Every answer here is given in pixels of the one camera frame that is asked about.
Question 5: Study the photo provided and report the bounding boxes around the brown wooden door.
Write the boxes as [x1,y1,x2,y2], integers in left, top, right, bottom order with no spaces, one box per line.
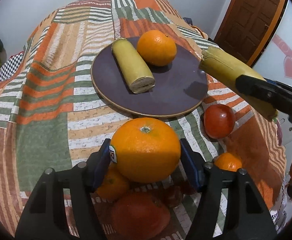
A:
[214,0,286,66]

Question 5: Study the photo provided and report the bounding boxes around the orange on plate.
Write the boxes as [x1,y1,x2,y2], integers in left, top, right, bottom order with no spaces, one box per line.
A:
[137,30,177,67]

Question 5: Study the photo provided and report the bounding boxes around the small tangerine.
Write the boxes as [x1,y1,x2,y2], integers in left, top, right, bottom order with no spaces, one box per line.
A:
[97,163,130,202]
[214,152,242,172]

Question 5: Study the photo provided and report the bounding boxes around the banana piece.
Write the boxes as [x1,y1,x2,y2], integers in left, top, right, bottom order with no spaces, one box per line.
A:
[199,46,278,121]
[111,38,155,94]

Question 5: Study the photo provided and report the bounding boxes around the dark purple round plate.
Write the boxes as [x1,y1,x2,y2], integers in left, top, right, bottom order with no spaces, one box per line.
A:
[91,46,208,118]

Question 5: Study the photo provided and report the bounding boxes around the large orange with sticker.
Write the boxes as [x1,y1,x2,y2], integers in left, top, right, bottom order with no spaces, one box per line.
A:
[109,118,181,184]

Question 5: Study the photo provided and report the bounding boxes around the large red tomato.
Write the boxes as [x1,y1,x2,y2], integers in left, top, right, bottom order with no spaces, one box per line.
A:
[111,192,170,239]

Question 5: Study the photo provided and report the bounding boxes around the white wardrobe sliding door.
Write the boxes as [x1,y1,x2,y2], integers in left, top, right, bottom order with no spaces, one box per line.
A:
[253,1,292,87]

